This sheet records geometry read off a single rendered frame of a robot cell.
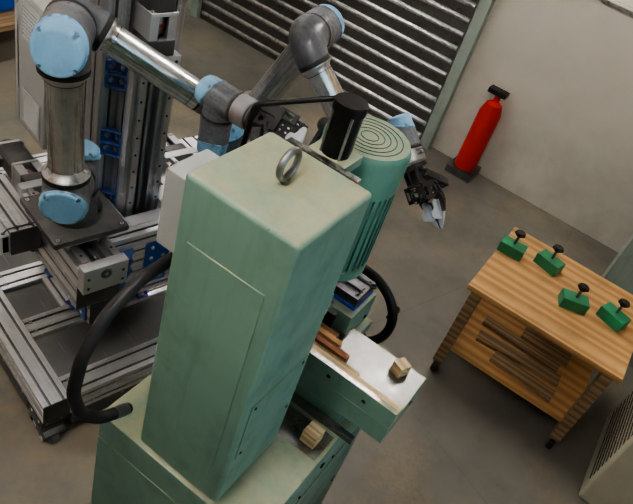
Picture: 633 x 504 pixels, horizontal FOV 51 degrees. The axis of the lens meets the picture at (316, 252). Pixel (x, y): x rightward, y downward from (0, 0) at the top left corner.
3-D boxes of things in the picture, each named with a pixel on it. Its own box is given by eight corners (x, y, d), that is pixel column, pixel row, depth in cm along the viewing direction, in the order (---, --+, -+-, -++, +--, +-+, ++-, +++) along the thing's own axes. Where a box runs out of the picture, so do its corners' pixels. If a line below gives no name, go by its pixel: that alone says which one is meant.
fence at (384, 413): (391, 425, 154) (399, 411, 151) (388, 429, 153) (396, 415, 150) (196, 284, 172) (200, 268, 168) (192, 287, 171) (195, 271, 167)
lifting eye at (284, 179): (298, 178, 108) (308, 144, 104) (276, 191, 103) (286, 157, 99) (290, 173, 108) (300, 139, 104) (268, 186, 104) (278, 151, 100)
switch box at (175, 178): (217, 236, 123) (234, 164, 113) (180, 259, 116) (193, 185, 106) (192, 218, 125) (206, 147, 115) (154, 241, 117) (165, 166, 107)
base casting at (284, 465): (376, 403, 183) (387, 382, 177) (245, 563, 141) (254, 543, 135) (249, 312, 196) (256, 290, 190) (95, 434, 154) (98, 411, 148)
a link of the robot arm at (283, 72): (211, 126, 221) (307, 3, 186) (233, 110, 232) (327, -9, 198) (238, 152, 222) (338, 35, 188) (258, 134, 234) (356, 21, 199)
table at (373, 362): (435, 372, 179) (443, 358, 175) (381, 444, 157) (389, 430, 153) (259, 252, 197) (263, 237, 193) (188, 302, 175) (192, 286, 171)
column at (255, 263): (278, 439, 155) (377, 193, 110) (215, 506, 139) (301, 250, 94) (205, 382, 162) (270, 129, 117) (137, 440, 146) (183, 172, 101)
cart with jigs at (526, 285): (586, 380, 320) (665, 285, 280) (553, 458, 278) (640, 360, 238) (467, 305, 339) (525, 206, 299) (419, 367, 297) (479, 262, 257)
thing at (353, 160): (352, 187, 123) (382, 106, 112) (329, 204, 117) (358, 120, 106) (317, 166, 125) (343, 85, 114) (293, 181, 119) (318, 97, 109)
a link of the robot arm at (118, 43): (44, 8, 159) (216, 120, 182) (33, 28, 150) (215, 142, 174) (67, -31, 153) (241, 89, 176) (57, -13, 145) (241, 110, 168)
